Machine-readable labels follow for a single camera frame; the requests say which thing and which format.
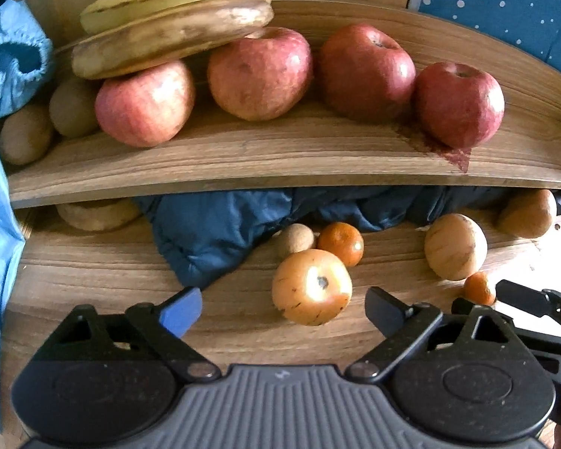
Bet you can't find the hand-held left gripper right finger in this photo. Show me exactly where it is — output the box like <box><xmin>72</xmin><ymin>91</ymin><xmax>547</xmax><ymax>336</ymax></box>
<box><xmin>345</xmin><ymin>287</ymin><xmax>521</xmax><ymax>382</ymax></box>

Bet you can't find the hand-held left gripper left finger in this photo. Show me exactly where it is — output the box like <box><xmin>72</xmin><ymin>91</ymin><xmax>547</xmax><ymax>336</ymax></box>
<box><xmin>40</xmin><ymin>287</ymin><xmax>221</xmax><ymax>382</ymax></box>

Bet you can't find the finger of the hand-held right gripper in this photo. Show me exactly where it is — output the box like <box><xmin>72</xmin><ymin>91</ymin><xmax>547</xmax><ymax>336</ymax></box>
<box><xmin>451</xmin><ymin>297</ymin><xmax>561</xmax><ymax>371</ymax></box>
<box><xmin>496</xmin><ymin>280</ymin><xmax>561</xmax><ymax>338</ymax></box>

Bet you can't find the speckled orange round fruit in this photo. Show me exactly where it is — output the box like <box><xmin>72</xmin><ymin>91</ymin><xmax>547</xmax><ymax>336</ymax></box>
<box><xmin>272</xmin><ymin>249</ymin><xmax>353</xmax><ymax>326</ymax></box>

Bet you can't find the brown-yellow pear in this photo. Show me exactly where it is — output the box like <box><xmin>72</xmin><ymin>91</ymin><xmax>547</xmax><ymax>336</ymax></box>
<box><xmin>498</xmin><ymin>189</ymin><xmax>558</xmax><ymax>239</ymax></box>

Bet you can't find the small orange mandarin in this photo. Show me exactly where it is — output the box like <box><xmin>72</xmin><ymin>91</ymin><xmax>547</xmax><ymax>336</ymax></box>
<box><xmin>463</xmin><ymin>271</ymin><xmax>497</xmax><ymax>306</ymax></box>

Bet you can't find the pale striped round fruit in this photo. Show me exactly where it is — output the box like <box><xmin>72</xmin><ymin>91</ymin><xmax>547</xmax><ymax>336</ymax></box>
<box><xmin>424</xmin><ymin>214</ymin><xmax>488</xmax><ymax>281</ymax></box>

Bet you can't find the dark blue cloth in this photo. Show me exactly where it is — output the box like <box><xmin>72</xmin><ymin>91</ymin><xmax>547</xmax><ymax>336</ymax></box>
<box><xmin>133</xmin><ymin>186</ymin><xmax>561</xmax><ymax>291</ymax></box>

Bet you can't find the small tan round fruit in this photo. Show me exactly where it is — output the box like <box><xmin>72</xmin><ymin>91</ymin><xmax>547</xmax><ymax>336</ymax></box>
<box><xmin>276</xmin><ymin>223</ymin><xmax>315</xmax><ymax>260</ymax></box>

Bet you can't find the tan round flat object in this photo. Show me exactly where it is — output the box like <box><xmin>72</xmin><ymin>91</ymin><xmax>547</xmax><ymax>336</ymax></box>
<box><xmin>56</xmin><ymin>199</ymin><xmax>143</xmax><ymax>233</ymax></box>

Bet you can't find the curved wooden shelf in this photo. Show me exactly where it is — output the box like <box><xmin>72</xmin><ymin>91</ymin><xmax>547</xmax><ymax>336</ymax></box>
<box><xmin>7</xmin><ymin>0</ymin><xmax>561</xmax><ymax>209</ymax></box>

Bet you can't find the dark red apple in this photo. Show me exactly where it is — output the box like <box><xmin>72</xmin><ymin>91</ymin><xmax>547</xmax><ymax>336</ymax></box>
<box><xmin>319</xmin><ymin>23</ymin><xmax>417</xmax><ymax>123</ymax></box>
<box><xmin>412</xmin><ymin>62</ymin><xmax>506</xmax><ymax>149</ymax></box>

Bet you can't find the pink-red apple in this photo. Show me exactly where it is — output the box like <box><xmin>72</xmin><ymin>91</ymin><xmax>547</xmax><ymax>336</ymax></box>
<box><xmin>95</xmin><ymin>60</ymin><xmax>197</xmax><ymax>148</ymax></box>
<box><xmin>208</xmin><ymin>27</ymin><xmax>314</xmax><ymax>121</ymax></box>

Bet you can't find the brown kiwi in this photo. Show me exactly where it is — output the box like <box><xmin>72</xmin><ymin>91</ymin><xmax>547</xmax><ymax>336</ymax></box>
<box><xmin>49</xmin><ymin>77</ymin><xmax>101</xmax><ymax>138</ymax></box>
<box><xmin>0</xmin><ymin>103</ymin><xmax>54</xmax><ymax>165</ymax></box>

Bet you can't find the brown-spotted banana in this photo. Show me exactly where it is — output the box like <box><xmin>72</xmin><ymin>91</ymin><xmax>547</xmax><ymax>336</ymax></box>
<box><xmin>71</xmin><ymin>0</ymin><xmax>275</xmax><ymax>80</ymax></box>

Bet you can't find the blue white-dotted fabric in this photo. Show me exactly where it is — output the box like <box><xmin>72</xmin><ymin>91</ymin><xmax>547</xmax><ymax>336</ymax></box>
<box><xmin>416</xmin><ymin>0</ymin><xmax>561</xmax><ymax>80</ymax></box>

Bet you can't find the light blue plastic garment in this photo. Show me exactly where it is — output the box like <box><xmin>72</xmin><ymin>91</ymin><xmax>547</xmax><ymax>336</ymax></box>
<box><xmin>0</xmin><ymin>0</ymin><xmax>55</xmax><ymax>431</ymax></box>

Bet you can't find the yellow banana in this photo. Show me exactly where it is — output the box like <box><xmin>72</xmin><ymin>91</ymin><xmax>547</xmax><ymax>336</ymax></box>
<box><xmin>79</xmin><ymin>0</ymin><xmax>281</xmax><ymax>36</ymax></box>

